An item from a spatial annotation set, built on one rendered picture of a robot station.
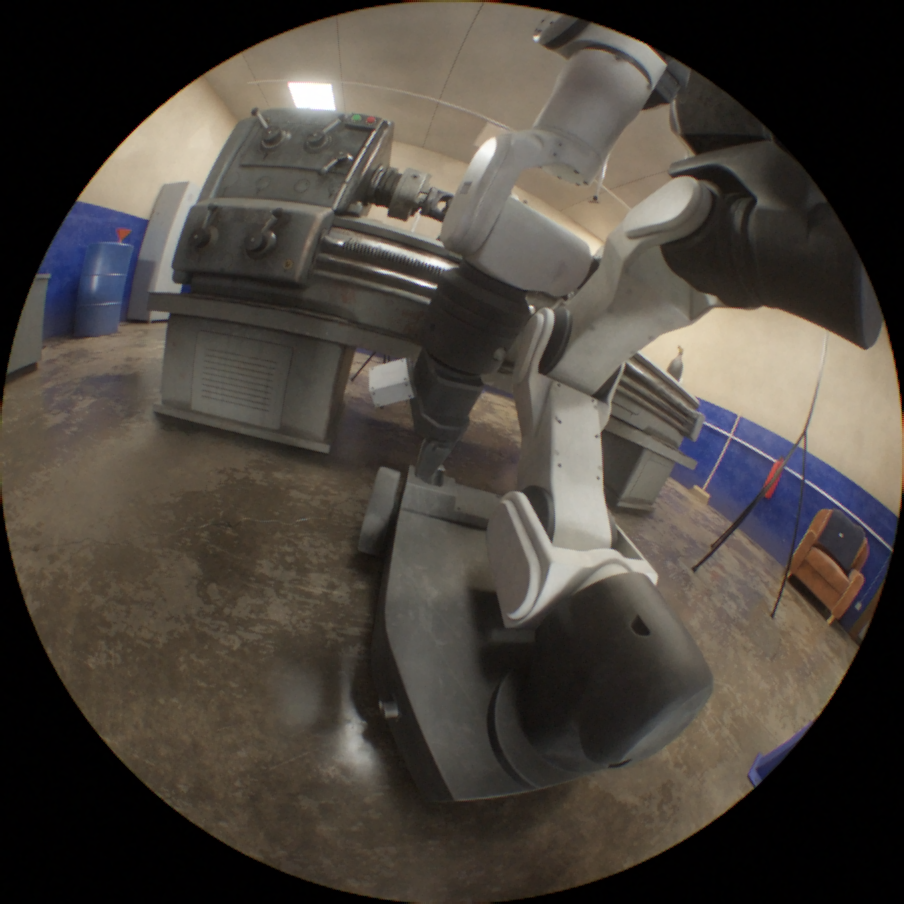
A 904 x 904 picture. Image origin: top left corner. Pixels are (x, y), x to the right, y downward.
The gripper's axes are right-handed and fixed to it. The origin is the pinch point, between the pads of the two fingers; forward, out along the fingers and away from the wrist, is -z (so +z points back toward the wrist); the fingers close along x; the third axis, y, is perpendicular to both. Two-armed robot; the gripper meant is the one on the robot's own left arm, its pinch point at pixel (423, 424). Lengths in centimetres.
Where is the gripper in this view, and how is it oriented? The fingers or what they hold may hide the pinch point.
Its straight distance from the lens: 35.8
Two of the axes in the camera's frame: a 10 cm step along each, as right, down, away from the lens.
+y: -9.0, -0.9, -4.2
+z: 3.8, -6.4, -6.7
